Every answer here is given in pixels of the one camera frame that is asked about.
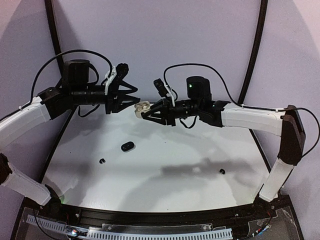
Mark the white earbud charging case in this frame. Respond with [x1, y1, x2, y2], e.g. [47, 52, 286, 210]
[134, 101, 151, 119]

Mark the black earbud charging case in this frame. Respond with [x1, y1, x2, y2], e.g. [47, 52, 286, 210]
[120, 141, 135, 152]

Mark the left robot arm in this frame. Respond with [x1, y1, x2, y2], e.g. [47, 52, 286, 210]
[0, 59, 139, 207]

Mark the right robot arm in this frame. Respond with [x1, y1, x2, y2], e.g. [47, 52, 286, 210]
[134, 76, 306, 202]

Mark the black earbud left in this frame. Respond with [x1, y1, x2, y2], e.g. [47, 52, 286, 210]
[99, 158, 106, 164]

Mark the black earbud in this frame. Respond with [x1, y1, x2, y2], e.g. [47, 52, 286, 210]
[99, 158, 106, 164]
[219, 168, 226, 174]

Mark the black earbud right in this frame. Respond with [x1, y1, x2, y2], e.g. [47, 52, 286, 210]
[219, 168, 226, 174]

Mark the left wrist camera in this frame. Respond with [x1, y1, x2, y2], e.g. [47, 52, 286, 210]
[115, 63, 129, 80]

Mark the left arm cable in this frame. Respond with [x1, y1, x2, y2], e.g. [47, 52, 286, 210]
[29, 48, 113, 118]

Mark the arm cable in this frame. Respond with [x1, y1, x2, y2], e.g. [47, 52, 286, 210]
[29, 48, 113, 118]
[162, 62, 315, 158]

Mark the left black frame post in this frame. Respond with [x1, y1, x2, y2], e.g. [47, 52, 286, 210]
[44, 0, 65, 90]

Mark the black front frame rail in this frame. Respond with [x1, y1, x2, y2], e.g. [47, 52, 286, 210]
[56, 204, 258, 227]

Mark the white slotted cable duct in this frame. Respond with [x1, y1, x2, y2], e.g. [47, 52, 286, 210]
[24, 214, 233, 240]

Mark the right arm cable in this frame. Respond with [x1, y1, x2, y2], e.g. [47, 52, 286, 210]
[162, 62, 315, 158]

